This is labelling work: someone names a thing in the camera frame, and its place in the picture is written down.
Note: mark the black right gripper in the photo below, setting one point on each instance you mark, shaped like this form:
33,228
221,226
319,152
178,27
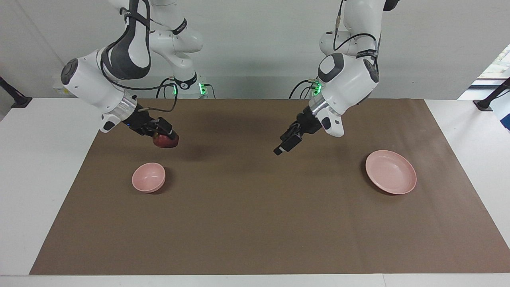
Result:
142,119

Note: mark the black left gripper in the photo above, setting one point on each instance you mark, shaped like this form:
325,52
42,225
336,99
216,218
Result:
308,121

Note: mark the dark red apple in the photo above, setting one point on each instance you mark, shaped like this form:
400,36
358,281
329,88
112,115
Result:
167,142

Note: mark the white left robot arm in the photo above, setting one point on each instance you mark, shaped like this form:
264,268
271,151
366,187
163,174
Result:
346,79

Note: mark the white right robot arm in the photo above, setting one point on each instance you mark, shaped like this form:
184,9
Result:
91,81

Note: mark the pink bowl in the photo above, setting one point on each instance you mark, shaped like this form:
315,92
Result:
148,177

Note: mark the pink plate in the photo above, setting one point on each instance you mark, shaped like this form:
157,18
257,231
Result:
392,172

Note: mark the brown table mat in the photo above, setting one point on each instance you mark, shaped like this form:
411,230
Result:
259,223

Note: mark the blue and white object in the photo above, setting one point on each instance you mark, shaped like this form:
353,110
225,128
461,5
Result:
504,113

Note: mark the black camera stand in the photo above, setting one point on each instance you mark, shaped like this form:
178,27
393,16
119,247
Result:
16,99
488,101

